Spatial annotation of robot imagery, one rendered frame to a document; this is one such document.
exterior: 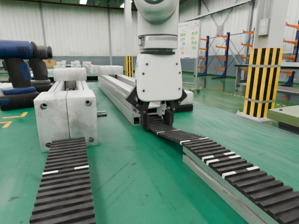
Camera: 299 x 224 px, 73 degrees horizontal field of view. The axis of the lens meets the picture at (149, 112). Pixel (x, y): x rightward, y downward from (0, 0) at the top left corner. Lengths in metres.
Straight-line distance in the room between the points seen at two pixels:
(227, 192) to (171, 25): 0.31
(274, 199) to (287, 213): 0.02
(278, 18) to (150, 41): 3.33
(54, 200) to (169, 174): 0.15
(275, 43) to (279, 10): 0.44
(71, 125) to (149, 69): 0.18
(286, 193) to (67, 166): 0.24
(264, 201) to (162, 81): 0.29
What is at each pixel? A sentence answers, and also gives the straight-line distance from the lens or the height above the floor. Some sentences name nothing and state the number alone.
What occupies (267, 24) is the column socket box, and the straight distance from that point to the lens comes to 3.68.
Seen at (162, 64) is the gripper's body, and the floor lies 0.93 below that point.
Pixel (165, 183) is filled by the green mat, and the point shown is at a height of 0.78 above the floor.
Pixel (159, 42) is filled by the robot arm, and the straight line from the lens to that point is 0.42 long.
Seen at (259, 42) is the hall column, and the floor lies 1.19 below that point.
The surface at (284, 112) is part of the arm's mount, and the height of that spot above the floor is 0.81.
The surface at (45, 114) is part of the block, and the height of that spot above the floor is 0.85.
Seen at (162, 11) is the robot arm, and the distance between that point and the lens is 0.36.
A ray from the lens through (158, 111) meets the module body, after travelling 0.52.
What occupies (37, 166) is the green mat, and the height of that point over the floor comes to 0.78.
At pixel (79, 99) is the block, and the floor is 0.87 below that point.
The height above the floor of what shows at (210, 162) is 0.82.
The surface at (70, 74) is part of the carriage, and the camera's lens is 0.79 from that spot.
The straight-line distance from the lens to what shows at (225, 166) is 0.27.
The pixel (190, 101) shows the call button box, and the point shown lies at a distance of 0.65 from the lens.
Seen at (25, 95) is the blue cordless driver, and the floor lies 0.82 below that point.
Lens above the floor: 0.94
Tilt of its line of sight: 15 degrees down
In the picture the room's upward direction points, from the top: straight up
